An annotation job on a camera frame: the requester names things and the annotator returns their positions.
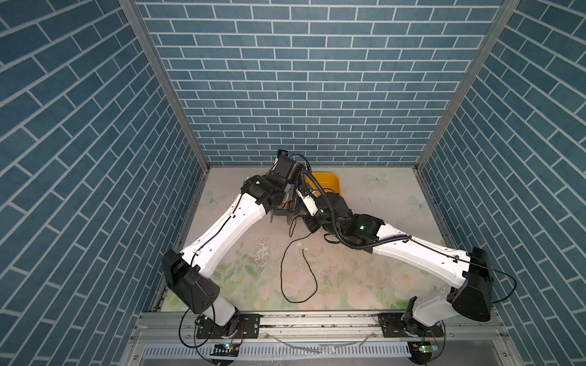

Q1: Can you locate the black long cable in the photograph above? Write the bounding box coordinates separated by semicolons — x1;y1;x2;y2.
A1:
279;214;319;304

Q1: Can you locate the dark grey perforated spool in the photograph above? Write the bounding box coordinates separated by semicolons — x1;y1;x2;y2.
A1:
269;201;298;225

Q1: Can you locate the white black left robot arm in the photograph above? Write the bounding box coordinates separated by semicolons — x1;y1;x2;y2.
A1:
162;153;305;338

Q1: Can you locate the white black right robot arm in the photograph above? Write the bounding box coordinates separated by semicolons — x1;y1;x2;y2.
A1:
298;170;494;336

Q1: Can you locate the yellow plastic bin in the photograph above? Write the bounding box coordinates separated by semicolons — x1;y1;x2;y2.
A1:
304;172;341;197

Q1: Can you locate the aluminium front rail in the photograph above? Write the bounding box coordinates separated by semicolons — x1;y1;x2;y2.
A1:
121;310;521;365

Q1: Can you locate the aluminium corner post left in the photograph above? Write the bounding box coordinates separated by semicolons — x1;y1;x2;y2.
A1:
119;0;210;174

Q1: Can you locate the aluminium corner post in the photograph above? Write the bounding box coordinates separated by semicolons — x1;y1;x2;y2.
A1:
414;0;520;175
119;0;210;174

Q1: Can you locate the aluminium corner post right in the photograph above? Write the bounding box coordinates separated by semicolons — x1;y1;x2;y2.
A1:
414;0;520;175

